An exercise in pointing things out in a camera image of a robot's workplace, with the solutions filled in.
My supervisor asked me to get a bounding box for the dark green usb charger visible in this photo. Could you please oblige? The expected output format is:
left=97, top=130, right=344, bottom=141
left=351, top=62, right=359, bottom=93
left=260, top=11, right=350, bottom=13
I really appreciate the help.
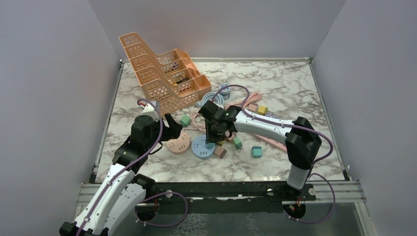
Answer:
left=232, top=137, right=243, bottom=150

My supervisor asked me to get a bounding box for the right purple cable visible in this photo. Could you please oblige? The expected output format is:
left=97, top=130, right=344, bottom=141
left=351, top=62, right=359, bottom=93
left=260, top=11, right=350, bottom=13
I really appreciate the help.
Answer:
left=210, top=85, right=334, bottom=180

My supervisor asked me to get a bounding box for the brown pink usb charger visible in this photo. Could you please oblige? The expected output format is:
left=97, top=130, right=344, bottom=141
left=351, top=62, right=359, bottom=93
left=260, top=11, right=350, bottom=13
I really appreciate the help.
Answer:
left=214, top=146, right=227, bottom=159

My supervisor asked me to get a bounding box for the small pink charger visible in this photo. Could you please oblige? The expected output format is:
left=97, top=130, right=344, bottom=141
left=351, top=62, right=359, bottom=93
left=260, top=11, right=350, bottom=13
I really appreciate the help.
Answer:
left=247, top=103, right=258, bottom=112

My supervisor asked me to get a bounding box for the yellow charger near strip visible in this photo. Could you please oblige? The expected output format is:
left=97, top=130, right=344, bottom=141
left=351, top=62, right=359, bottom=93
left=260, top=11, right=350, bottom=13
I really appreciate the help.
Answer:
left=257, top=105, right=268, bottom=116

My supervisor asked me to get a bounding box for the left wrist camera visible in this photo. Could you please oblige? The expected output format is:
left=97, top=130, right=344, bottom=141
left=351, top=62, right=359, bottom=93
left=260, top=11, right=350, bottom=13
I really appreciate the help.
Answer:
left=137, top=100, right=160, bottom=121

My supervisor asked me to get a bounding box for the pink power strip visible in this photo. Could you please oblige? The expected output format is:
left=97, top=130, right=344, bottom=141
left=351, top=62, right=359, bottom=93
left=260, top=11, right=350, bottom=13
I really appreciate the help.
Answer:
left=249, top=133, right=287, bottom=153

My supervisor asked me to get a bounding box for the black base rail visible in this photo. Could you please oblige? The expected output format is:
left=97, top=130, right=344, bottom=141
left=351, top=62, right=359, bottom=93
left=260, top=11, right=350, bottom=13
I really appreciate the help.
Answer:
left=88, top=180, right=365, bottom=216

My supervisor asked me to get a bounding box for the blue round power socket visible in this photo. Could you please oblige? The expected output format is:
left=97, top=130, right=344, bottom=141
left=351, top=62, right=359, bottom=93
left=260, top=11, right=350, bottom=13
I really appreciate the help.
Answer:
left=191, top=135, right=215, bottom=160

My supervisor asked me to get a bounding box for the purple power strip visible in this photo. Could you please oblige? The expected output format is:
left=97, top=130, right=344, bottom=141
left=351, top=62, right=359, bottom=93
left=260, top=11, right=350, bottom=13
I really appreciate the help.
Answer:
left=265, top=113, right=278, bottom=118

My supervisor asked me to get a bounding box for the pink round power socket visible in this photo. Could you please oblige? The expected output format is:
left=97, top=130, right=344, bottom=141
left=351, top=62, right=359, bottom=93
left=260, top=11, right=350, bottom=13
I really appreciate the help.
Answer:
left=166, top=131, right=191, bottom=155

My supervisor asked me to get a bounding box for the teal blue usb charger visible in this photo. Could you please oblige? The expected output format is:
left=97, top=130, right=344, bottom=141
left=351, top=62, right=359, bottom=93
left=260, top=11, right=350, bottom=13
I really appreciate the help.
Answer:
left=251, top=146, right=263, bottom=158

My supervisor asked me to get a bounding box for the blue coiled cable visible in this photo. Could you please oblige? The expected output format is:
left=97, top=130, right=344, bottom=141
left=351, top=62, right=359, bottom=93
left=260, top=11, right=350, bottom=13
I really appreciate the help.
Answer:
left=196, top=91, right=225, bottom=108

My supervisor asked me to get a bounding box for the salmon coiled cable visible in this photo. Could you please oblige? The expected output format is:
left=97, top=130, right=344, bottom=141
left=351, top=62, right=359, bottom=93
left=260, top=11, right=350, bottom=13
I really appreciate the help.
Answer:
left=228, top=92, right=263, bottom=111

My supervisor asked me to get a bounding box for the orange plastic file organizer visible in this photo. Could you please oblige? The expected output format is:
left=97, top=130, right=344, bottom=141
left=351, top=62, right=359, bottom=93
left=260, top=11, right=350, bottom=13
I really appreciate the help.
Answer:
left=119, top=32, right=212, bottom=114

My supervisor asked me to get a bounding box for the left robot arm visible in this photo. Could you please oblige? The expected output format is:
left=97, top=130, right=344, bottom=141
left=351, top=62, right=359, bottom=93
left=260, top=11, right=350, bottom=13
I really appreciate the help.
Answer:
left=59, top=114, right=183, bottom=236

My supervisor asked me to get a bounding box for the pink coiled cable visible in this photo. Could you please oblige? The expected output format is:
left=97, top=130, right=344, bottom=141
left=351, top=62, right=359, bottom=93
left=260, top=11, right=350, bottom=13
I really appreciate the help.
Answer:
left=184, top=109, right=209, bottom=134

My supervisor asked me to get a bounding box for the round blue patterned tin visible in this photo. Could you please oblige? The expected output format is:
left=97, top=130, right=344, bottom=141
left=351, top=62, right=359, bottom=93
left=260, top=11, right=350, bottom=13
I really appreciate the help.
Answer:
left=219, top=83, right=231, bottom=100

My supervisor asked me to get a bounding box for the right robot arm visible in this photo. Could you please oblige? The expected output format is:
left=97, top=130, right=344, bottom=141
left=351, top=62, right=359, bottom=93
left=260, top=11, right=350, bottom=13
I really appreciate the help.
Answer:
left=198, top=101, right=322, bottom=200

